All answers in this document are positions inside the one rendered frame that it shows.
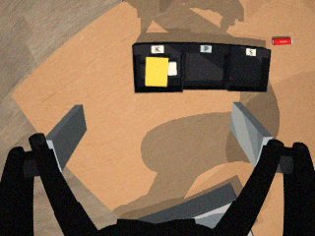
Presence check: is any yellow rectangular block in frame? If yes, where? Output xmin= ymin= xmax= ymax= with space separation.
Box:
xmin=146 ymin=57 xmax=168 ymax=87

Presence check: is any red battery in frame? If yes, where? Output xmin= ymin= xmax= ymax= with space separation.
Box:
xmin=272 ymin=37 xmax=292 ymax=45

